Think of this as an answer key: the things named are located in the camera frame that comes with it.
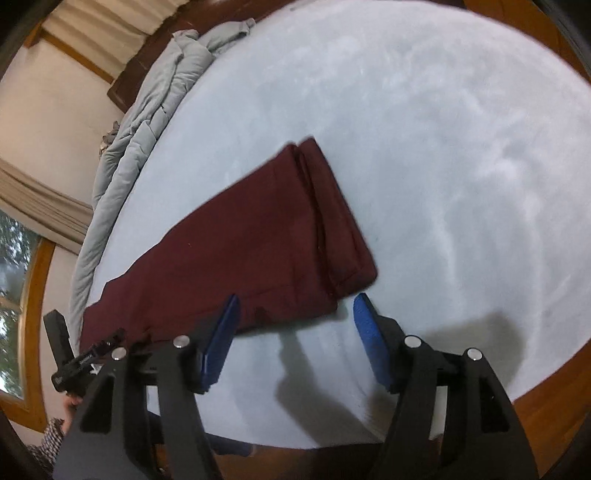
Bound grey quilted blanket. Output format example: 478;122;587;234
68;17;257;334

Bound person's left forearm checkered sleeve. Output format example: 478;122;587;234
28;396;84;469

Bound beige curtain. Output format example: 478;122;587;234
0;158;94;256
41;0;186;66

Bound dark wooden headboard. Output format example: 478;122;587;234
107;0;305;114

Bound wooden framed window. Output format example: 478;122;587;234
0;210;57;418

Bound maroon pants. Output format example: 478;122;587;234
79;137;379;357

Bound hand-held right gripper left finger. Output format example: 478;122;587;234
53;294;241;480

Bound bed with light blue sheet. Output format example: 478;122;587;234
69;0;591;452

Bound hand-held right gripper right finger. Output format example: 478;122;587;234
353;292;540;480

